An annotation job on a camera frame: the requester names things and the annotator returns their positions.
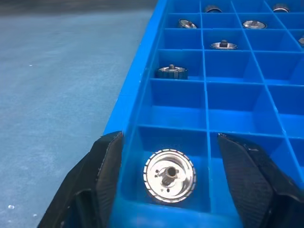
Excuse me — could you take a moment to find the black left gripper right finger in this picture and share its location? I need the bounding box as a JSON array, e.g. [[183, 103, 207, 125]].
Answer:
[[217, 133, 304, 228]]

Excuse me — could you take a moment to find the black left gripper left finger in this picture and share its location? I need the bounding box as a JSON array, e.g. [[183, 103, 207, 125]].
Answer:
[[37, 131, 124, 228]]

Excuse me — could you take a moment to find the blue plastic compartment tray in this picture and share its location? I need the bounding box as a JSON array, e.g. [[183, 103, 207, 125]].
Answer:
[[104, 0, 304, 228]]

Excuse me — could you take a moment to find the dark metal gear wheel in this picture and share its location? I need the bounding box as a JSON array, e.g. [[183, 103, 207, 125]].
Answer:
[[155, 64, 189, 80]]

